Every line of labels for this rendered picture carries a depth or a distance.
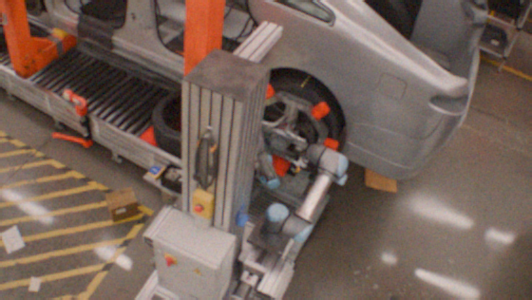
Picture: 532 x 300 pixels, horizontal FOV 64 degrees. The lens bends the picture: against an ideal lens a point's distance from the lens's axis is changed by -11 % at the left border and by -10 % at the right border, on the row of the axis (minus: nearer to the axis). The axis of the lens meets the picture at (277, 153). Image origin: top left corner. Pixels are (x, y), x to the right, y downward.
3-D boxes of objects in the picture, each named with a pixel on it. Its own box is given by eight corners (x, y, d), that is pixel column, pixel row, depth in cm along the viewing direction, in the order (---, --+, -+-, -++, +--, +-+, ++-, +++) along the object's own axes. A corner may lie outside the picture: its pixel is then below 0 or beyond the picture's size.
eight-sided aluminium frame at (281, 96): (317, 167, 348) (333, 112, 309) (313, 173, 344) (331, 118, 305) (254, 138, 360) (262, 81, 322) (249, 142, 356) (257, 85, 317)
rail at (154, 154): (200, 184, 373) (201, 165, 358) (194, 192, 367) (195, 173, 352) (6, 78, 428) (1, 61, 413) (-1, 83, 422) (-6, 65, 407)
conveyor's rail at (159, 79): (248, 129, 425) (250, 111, 410) (244, 133, 421) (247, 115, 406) (58, 43, 480) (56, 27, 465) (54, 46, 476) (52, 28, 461)
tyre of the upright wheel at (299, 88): (268, 130, 385) (344, 152, 362) (254, 147, 369) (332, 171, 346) (264, 60, 342) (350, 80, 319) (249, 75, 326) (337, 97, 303)
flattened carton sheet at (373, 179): (394, 151, 459) (395, 149, 456) (396, 193, 420) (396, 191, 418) (366, 145, 459) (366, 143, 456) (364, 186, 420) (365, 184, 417)
